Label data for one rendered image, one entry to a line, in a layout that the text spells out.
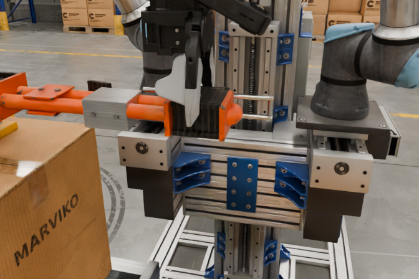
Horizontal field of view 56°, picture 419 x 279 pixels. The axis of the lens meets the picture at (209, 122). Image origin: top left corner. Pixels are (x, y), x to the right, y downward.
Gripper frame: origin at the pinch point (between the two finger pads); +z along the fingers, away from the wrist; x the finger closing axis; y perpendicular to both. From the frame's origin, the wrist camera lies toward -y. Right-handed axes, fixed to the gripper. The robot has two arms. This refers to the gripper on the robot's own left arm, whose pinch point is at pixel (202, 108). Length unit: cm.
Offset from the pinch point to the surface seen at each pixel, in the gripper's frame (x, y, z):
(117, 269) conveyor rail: -29, 32, 62
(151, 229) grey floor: -120, 59, 122
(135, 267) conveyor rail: -30, 27, 62
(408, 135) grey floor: -291, -115, 122
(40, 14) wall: -830, 606, 104
